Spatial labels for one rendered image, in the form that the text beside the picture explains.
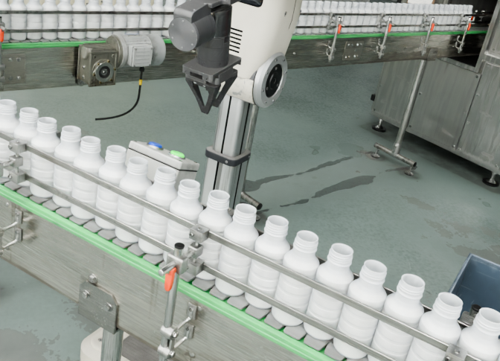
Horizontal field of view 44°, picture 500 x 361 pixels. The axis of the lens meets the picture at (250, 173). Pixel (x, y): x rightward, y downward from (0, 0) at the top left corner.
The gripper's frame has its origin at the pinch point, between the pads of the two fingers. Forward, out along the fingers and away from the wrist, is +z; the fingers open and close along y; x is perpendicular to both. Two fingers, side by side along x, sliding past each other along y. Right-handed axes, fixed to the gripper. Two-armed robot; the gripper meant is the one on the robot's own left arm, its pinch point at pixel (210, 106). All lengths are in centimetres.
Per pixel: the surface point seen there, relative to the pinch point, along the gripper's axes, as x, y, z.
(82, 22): 112, 79, 36
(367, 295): -41.7, -16.7, 11.2
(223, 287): -17.5, -19.2, 22.1
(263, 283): -24.3, -17.7, 18.2
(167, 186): -1.0, -14.3, 10.3
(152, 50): 88, 91, 45
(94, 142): 18.8, -12.0, 9.9
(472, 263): -52, 41, 42
